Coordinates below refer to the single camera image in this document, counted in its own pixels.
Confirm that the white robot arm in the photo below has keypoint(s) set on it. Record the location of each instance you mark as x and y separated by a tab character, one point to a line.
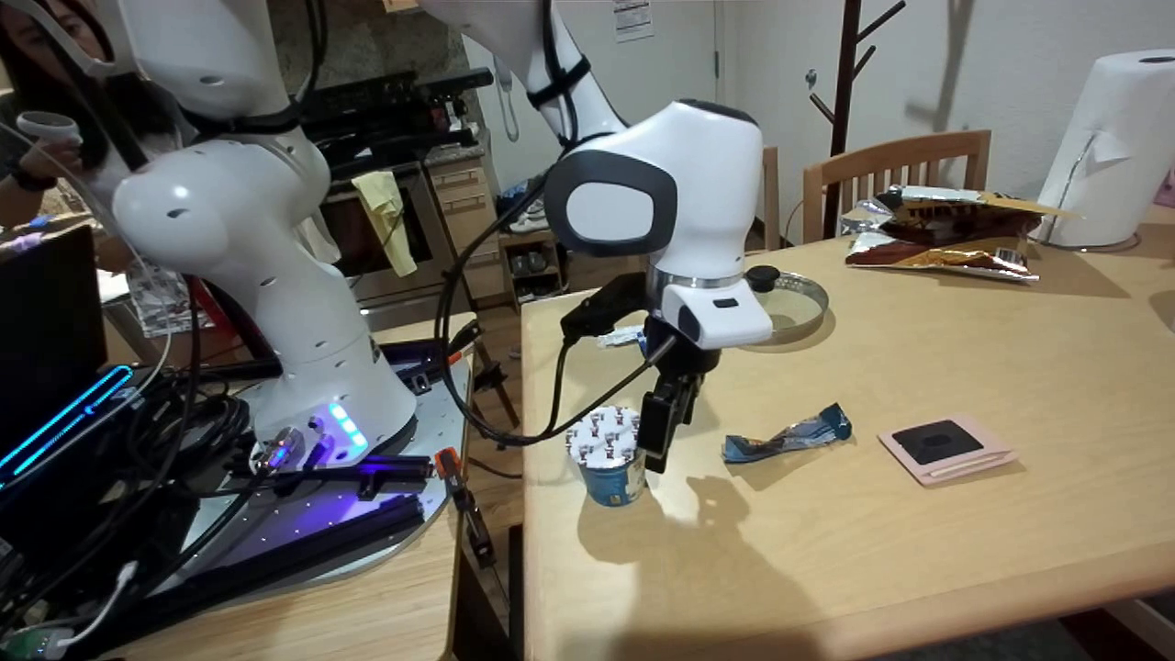
229	205

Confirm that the wooden chair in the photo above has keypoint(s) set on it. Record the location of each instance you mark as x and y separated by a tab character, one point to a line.
942	160
767	198

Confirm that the glass pot lid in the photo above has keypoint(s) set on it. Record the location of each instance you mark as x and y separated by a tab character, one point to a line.
795	303

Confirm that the white electric water boiler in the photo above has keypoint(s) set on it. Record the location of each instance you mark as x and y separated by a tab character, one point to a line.
1113	151

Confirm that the right wooden chair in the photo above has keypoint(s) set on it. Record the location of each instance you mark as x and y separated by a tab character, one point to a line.
942	160

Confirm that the blue plastic snack wrapper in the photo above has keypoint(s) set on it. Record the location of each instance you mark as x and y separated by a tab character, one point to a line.
825	427

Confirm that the black monitor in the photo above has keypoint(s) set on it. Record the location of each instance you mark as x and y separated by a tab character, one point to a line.
53	354

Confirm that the black coat stand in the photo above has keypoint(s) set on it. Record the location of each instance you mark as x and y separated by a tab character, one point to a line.
852	56

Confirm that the left wooden chair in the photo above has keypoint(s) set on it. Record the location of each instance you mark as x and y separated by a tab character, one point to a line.
767	198

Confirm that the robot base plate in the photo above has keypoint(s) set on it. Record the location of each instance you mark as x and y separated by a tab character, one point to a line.
322	523

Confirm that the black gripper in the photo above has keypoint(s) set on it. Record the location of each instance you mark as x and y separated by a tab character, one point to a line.
686	329

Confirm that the brown snack bag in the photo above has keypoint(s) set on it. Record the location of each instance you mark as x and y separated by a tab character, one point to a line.
945	227

